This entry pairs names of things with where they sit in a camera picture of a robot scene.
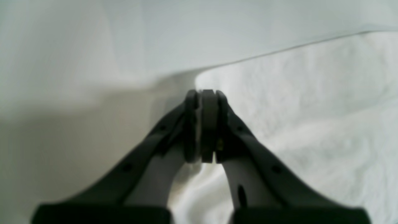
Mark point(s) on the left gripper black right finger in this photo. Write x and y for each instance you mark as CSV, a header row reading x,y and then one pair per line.
x,y
264,190

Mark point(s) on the white printed T-shirt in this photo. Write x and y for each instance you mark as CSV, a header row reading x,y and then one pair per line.
x,y
328,110

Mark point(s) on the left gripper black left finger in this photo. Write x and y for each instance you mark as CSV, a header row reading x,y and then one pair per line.
x,y
136,190

